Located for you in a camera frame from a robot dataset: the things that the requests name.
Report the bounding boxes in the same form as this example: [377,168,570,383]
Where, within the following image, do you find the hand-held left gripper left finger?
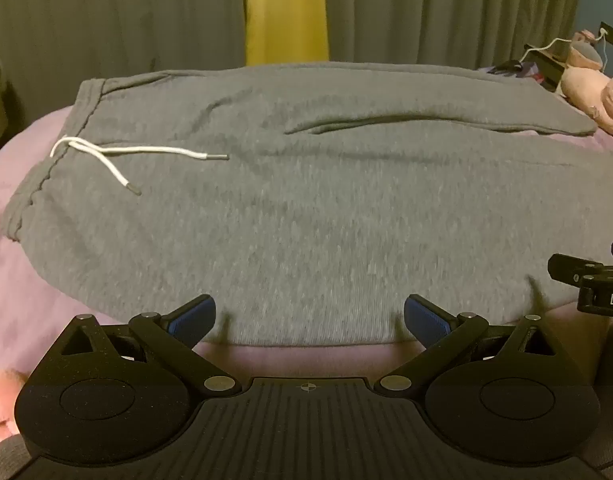
[61,295,240,396]

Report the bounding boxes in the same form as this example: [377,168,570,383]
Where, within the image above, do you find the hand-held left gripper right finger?
[380,295,557,393]

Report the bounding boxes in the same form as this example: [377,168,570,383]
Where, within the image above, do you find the grey drawstring sweat pants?
[1,60,613,348]

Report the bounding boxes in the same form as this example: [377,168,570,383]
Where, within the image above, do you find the pink plush toy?
[559,30,613,140]

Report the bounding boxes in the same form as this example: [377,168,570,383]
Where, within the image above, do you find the pink bed sheet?
[0,105,613,461]

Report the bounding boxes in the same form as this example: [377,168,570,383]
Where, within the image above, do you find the black box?
[525,50,568,93]

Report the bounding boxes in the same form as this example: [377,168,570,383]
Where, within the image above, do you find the pink rounded object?
[0,367,28,447]

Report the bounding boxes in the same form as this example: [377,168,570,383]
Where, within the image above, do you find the dark small items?
[479,59,526,79]

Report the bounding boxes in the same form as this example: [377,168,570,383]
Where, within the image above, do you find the grey curtain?
[323,0,589,72]
[0,0,248,111]

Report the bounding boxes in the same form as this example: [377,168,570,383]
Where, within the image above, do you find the yellow curtain strip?
[240,0,333,67]

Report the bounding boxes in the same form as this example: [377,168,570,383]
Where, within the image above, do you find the white cable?
[523,27,611,75]

